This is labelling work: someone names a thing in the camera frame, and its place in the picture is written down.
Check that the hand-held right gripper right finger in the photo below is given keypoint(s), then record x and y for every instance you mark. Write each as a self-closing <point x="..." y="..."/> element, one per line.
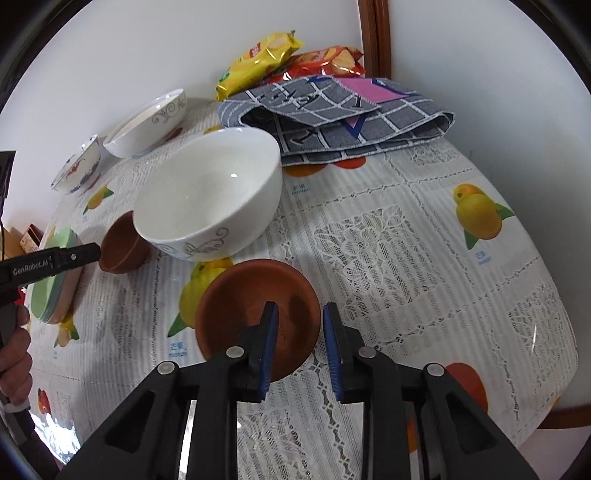
<point x="331" y="355"/>

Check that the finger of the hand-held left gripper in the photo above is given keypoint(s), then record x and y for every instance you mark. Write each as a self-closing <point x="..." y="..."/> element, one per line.
<point x="81" y="255"/>

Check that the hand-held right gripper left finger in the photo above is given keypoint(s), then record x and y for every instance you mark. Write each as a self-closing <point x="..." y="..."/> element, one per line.
<point x="269" y="355"/>

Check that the green square plate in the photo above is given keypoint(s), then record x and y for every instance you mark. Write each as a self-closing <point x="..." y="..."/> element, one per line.
<point x="44" y="295"/>

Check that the blue square plate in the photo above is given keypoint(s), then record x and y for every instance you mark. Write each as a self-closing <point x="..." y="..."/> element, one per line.
<point x="56" y="300"/>

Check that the pink square plate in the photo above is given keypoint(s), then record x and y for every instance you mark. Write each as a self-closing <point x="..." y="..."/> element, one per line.
<point x="70" y="295"/>

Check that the small brown bowl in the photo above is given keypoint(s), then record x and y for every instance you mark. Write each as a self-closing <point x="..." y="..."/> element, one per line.
<point x="122" y="244"/>
<point x="240" y="295"/>

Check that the person's left hand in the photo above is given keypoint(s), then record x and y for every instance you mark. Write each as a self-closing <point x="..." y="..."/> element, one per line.
<point x="16" y="364"/>

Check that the wooden chair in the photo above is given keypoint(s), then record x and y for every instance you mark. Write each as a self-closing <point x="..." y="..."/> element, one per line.
<point x="31" y="237"/>

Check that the blue and white footed bowl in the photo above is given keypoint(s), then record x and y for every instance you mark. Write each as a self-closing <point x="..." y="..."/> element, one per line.
<point x="76" y="170"/>

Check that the fruit printed lace tablecloth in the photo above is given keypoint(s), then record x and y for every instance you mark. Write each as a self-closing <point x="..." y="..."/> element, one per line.
<point x="415" y="277"/>

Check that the white bowl with swirl pattern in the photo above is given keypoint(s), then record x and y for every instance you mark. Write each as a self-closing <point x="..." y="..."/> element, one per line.
<point x="207" y="194"/>

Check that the large white printed bowl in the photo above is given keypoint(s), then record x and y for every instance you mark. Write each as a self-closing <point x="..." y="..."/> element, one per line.
<point x="147" y="129"/>

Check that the grey checkered cloth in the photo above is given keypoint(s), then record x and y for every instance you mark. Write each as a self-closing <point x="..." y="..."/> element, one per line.
<point x="369" y="124"/>

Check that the brown baseboard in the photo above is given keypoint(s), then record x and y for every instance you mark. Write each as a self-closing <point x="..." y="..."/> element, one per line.
<point x="570" y="413"/>

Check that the yellow snack bag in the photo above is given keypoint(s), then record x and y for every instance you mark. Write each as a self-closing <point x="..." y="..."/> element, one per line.
<point x="258" y="60"/>

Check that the pink cloth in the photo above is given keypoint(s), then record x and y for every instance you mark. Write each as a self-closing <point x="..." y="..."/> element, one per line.
<point x="369" y="90"/>

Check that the red snack bag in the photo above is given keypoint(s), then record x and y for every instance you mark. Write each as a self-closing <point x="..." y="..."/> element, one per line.
<point x="328" y="60"/>

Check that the brown wooden door frame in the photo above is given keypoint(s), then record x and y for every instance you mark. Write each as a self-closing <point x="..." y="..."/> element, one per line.
<point x="375" y="37"/>

